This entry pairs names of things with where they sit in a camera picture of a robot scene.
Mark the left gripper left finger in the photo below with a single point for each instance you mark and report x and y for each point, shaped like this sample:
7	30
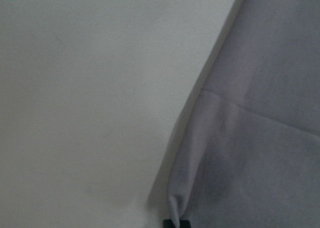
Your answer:
167	223

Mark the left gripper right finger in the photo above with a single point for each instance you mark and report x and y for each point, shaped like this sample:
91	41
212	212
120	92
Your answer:
184	224

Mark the dark brown t-shirt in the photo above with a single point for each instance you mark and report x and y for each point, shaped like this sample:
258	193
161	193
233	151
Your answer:
245	151

